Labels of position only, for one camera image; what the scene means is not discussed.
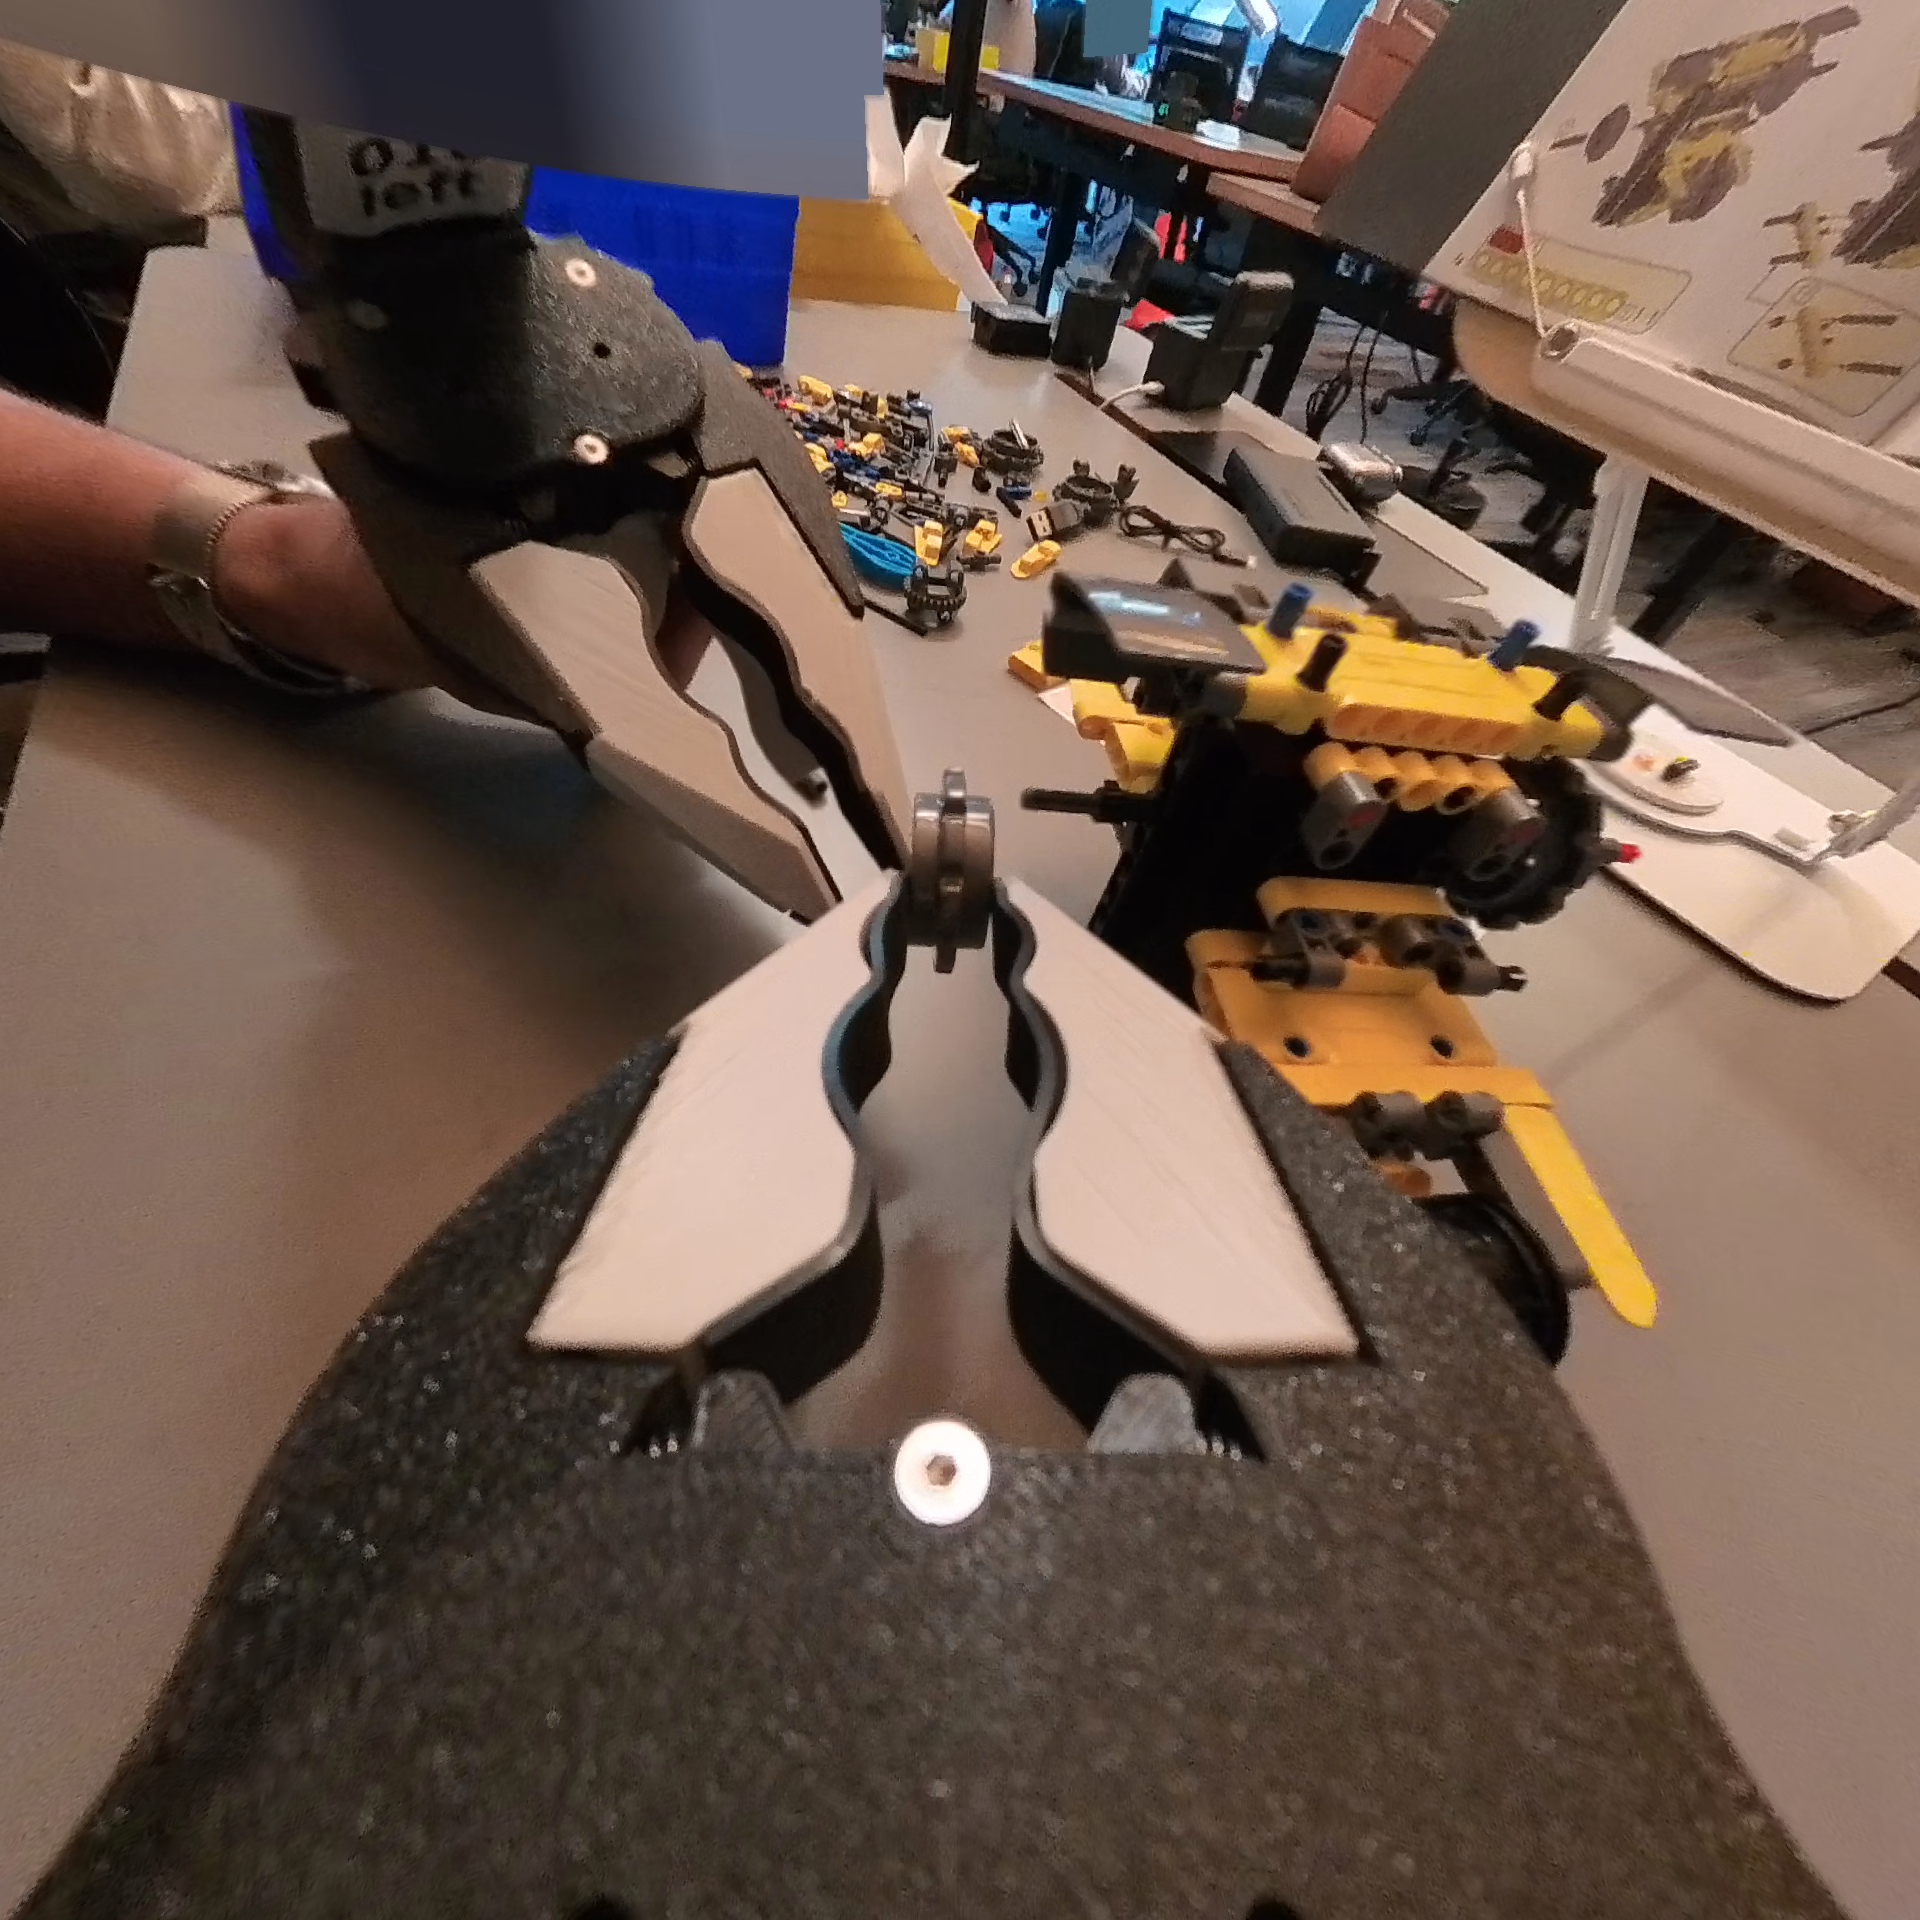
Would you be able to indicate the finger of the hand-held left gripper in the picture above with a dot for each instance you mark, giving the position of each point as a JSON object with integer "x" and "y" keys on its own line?
{"x": 781, "y": 584}
{"x": 629, "y": 705}

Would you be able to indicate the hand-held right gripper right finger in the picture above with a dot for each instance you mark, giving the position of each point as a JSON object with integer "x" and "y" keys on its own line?
{"x": 1185, "y": 1201}

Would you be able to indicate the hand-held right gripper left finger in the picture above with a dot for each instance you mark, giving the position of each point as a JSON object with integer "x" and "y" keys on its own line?
{"x": 722, "y": 1201}

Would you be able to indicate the dark toothed wheel hub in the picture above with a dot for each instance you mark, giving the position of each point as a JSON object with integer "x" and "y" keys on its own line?
{"x": 1013, "y": 451}
{"x": 953, "y": 864}
{"x": 1095, "y": 497}

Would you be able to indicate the yellow brick toy vehicle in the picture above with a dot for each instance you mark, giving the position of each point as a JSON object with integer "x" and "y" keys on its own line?
{"x": 1411, "y": 705}

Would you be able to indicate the person's left forearm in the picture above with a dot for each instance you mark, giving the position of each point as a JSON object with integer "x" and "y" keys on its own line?
{"x": 91, "y": 524}

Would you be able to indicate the person's left hand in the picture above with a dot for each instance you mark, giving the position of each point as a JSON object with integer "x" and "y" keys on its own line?
{"x": 391, "y": 617}

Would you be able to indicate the black brick gear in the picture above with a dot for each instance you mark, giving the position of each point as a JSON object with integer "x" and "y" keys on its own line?
{"x": 919, "y": 592}

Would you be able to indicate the pile of small brick parts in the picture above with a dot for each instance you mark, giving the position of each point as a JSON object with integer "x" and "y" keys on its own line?
{"x": 871, "y": 437}

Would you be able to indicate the blue plastic bin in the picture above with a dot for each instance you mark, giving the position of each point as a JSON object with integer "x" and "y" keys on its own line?
{"x": 676, "y": 257}

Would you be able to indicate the small yellow brick piece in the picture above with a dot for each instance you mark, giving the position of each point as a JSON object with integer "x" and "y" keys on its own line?
{"x": 1038, "y": 558}

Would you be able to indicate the yellow toy carton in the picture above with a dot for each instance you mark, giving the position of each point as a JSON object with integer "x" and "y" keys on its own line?
{"x": 871, "y": 264}

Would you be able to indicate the small black battery block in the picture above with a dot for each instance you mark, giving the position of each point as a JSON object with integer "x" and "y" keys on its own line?
{"x": 1009, "y": 331}

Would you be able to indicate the silver wrist watch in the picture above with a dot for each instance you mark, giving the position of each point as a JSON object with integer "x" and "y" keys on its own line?
{"x": 196, "y": 569}

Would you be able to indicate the black charger cube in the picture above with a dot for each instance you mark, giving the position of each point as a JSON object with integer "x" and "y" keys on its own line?
{"x": 1086, "y": 327}

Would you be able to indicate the clear plastic bag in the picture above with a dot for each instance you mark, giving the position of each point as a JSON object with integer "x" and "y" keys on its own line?
{"x": 931, "y": 209}

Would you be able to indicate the black charging dock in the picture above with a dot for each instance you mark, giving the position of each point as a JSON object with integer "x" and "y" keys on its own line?
{"x": 1218, "y": 344}

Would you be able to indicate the black power adapter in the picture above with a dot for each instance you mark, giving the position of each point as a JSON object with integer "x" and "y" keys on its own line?
{"x": 1291, "y": 504}

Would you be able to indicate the wooden-top office table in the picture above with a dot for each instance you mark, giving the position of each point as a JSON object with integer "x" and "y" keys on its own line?
{"x": 1141, "y": 127}

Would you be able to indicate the small silver device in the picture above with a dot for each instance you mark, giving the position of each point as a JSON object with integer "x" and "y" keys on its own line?
{"x": 1361, "y": 469}

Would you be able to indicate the cardboard box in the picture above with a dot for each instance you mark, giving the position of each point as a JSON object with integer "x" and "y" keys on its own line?
{"x": 1358, "y": 122}

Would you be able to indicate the dark grey panel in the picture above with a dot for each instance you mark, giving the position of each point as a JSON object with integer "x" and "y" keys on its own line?
{"x": 1455, "y": 135}

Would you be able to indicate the building instruction booklet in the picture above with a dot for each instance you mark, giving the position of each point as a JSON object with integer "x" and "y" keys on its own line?
{"x": 1723, "y": 181}

